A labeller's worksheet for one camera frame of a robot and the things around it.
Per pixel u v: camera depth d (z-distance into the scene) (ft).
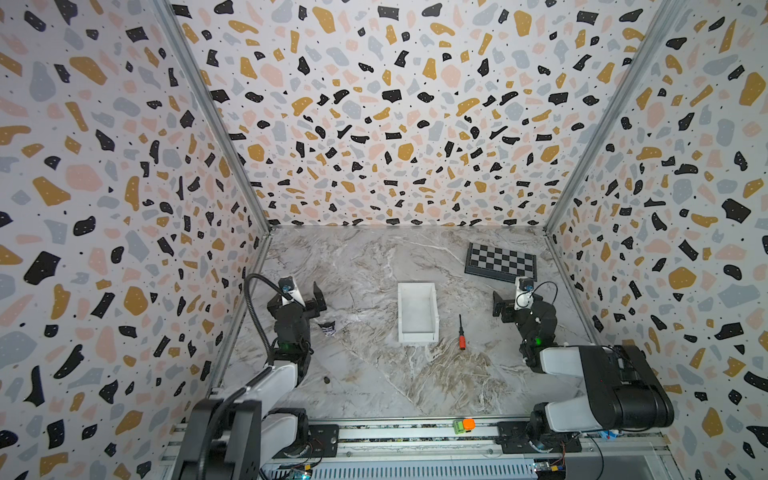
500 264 3.51
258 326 1.92
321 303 2.63
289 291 2.33
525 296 2.62
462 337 3.02
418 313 3.22
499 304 2.76
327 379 2.71
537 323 2.30
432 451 2.39
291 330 2.06
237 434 1.37
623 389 1.48
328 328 2.89
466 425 2.45
